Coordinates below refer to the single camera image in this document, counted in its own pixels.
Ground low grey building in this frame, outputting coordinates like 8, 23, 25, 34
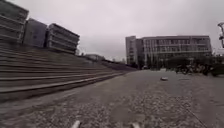
83, 53, 106, 62

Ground wide grey stone steps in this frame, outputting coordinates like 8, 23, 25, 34
0, 41, 138, 104

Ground bicycle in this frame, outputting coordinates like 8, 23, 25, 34
217, 21, 224, 50

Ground grey building with tower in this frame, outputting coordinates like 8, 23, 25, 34
125, 35, 213, 70

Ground grey layered building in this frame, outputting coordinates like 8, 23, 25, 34
45, 22, 81, 55
0, 0, 30, 44

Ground robot's own part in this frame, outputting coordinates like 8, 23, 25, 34
131, 122, 141, 128
70, 119, 82, 128

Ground grey paved plaza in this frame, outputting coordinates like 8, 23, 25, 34
0, 68, 224, 128

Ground dark grey building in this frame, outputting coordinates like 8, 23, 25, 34
22, 18, 48, 49

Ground row of parked bicycles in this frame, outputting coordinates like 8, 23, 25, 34
174, 63, 215, 76

